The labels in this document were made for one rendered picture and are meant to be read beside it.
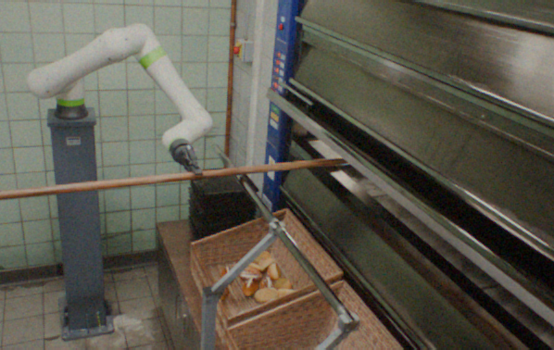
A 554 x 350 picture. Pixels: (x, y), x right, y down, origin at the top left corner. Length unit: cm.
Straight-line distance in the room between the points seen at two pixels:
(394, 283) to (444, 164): 50
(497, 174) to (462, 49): 34
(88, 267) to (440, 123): 195
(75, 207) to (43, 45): 87
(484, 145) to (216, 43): 202
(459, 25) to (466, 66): 13
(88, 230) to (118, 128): 69
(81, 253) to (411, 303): 170
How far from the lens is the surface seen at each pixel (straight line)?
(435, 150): 159
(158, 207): 344
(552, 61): 134
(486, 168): 146
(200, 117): 226
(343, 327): 139
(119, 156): 325
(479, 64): 146
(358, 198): 198
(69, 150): 260
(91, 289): 298
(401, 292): 183
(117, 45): 214
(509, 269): 125
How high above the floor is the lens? 203
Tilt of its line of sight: 24 degrees down
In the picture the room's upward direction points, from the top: 5 degrees clockwise
